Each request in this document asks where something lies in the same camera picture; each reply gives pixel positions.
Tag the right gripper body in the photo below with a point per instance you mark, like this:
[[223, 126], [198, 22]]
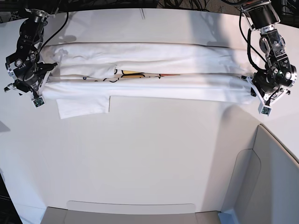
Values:
[[33, 91]]

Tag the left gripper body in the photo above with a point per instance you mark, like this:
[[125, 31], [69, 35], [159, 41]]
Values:
[[266, 98]]

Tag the white t-shirt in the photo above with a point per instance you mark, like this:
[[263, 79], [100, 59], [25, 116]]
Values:
[[89, 74]]

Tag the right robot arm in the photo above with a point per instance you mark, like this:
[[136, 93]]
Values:
[[25, 65]]

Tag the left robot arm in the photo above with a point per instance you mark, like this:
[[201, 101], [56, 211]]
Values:
[[278, 75]]

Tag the beige chair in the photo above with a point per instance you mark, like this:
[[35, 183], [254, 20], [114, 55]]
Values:
[[263, 188]]

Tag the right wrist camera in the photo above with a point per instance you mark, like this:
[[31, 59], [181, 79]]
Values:
[[37, 102]]

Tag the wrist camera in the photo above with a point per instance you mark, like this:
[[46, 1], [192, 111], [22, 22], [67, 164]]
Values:
[[37, 102], [264, 110]]

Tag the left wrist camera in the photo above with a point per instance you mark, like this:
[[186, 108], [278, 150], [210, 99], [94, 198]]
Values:
[[264, 110]]

